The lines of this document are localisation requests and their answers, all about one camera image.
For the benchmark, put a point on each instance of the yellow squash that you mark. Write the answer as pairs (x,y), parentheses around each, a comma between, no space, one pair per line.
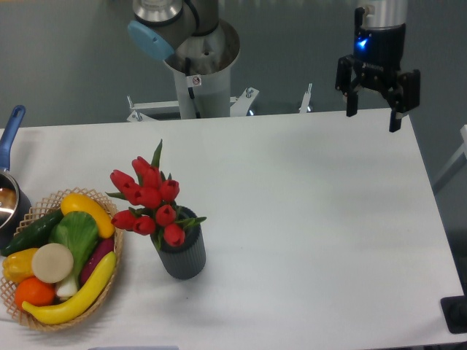
(79,202)

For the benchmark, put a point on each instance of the orange fruit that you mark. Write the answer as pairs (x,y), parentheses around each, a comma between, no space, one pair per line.
(35,292)

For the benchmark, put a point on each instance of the green bok choy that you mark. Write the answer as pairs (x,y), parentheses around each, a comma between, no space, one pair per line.
(78,232)

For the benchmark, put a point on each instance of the green cucumber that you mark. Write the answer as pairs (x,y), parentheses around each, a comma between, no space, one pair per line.
(34,235)

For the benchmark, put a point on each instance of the purple sweet potato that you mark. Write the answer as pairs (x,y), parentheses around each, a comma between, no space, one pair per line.
(103,248)

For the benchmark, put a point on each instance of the dark grey ribbed vase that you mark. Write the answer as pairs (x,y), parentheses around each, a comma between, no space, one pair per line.
(182,257)

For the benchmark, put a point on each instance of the black clamp at table edge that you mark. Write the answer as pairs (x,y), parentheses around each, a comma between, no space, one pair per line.
(454,310)

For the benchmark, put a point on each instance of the blue handled saucepan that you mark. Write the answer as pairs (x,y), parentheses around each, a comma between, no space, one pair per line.
(14,202)

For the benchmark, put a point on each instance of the yellow bell pepper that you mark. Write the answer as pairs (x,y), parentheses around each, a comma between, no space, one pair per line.
(17,267)

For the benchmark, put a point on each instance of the woven wicker basket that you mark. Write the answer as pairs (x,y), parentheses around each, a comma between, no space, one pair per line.
(39,209)

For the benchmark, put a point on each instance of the red tulip bouquet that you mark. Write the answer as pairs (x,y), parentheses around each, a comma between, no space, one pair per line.
(153,210)

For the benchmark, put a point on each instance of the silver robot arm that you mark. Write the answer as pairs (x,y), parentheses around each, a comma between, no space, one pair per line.
(200,50)

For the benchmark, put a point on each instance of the white metal mounting frame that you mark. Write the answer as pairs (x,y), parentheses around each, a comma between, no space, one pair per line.
(244,105)

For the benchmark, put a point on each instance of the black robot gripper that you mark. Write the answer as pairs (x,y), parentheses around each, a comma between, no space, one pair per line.
(375,64)

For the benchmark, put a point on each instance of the yellow banana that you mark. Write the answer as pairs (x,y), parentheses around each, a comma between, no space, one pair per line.
(81,301)

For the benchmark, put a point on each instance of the white frame leg right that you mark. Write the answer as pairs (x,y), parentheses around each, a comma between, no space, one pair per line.
(455,163)

